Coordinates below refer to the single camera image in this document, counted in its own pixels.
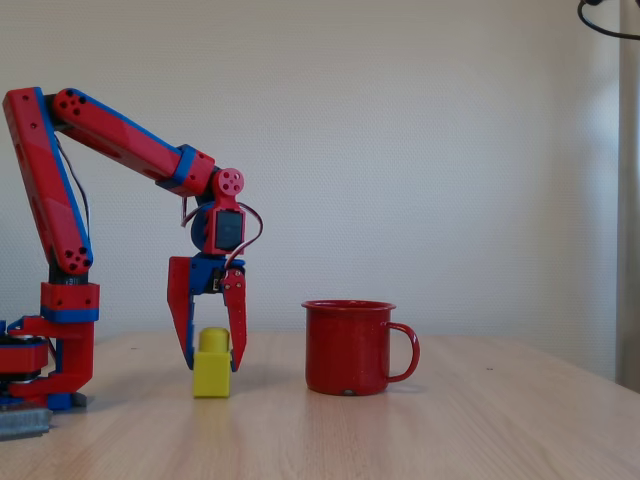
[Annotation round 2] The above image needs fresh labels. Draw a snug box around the yellow-green toy block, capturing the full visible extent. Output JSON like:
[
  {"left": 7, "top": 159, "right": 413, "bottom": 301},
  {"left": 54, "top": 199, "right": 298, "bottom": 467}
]
[{"left": 192, "top": 326, "right": 234, "bottom": 400}]

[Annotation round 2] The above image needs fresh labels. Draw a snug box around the red enamel mug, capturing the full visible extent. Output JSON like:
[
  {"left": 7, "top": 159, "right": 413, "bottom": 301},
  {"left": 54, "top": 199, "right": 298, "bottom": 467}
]
[{"left": 300, "top": 299, "right": 422, "bottom": 398}]

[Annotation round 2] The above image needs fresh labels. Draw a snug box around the red-brown servo wire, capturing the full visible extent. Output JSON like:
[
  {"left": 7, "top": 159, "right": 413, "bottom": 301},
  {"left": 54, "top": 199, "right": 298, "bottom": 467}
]
[{"left": 223, "top": 201, "right": 265, "bottom": 275}]

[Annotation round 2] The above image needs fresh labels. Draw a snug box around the grey vertical post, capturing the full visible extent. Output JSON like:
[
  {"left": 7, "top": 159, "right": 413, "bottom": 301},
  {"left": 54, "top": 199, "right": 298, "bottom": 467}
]
[{"left": 614, "top": 0, "right": 640, "bottom": 396}]

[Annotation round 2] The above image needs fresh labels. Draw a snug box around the black cable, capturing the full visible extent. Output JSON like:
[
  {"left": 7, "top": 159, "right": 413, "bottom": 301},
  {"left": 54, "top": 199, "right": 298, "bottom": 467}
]
[{"left": 576, "top": 0, "right": 640, "bottom": 42}]

